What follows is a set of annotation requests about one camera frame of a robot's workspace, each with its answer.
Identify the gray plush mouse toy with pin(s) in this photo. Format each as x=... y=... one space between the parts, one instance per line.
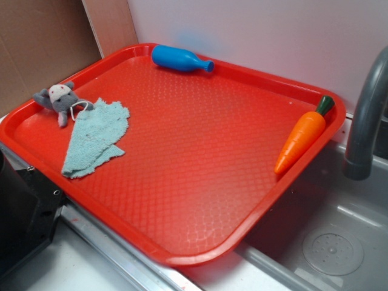
x=61 y=99

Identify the red plastic tray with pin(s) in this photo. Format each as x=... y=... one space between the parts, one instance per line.
x=197 y=170

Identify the light blue cloth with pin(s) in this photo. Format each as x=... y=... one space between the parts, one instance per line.
x=94 y=137

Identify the gray toy faucet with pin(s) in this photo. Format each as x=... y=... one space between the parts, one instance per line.
x=368 y=133

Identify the orange plastic toy carrot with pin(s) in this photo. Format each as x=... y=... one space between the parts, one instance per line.
x=305 y=132

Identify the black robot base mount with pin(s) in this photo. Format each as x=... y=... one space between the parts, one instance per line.
x=30 y=206

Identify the gray toy sink basin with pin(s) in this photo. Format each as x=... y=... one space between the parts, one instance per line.
x=326 y=232

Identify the blue plastic toy bottle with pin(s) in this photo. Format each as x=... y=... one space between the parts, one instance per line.
x=179 y=59

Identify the brown cardboard panel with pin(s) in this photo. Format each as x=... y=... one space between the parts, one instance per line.
x=44 y=42

